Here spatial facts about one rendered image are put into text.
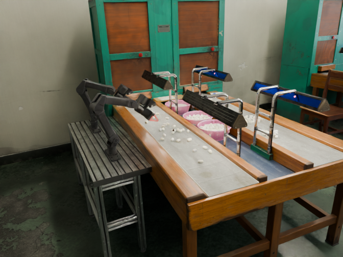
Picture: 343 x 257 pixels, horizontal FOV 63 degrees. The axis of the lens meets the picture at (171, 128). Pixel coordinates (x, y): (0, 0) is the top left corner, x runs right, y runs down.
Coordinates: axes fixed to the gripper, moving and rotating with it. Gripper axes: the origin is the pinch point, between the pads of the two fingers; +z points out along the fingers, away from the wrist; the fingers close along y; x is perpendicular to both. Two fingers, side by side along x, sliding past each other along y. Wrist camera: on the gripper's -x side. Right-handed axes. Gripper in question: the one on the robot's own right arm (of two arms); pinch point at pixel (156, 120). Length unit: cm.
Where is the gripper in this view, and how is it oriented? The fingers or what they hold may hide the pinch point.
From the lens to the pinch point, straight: 211.0
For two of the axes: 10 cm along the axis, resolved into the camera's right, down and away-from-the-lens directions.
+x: -5.7, 8.2, 0.5
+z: 7.3, 4.8, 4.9
